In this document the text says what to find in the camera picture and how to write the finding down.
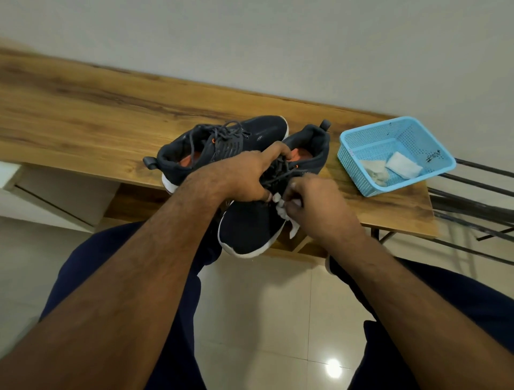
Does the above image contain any used wipe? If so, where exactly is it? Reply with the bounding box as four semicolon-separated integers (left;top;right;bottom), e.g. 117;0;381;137
359;159;391;188

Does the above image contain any black metal shoe rack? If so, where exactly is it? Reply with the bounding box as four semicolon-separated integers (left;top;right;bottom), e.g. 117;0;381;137
369;157;514;267

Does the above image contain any person's left forearm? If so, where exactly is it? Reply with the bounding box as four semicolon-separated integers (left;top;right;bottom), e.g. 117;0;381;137
0;176;225;390

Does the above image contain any white drawer unit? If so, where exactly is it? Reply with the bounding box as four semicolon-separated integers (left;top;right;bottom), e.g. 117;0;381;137
0;160;121;234

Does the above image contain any wooden table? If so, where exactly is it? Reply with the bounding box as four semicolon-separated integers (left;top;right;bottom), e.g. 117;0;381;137
0;48;441;260

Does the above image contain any person's left hand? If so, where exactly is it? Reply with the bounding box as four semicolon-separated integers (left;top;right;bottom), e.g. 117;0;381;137
186;140;293;204

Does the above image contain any person's right hand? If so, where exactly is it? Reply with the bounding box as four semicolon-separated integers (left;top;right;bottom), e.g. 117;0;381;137
281;172;366;252

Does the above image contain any person's right forearm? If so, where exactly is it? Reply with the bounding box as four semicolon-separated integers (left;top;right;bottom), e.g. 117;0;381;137
325;232;514;390

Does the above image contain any blue plastic basket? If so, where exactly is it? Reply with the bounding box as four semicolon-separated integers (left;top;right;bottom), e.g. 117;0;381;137
337;116;457;198

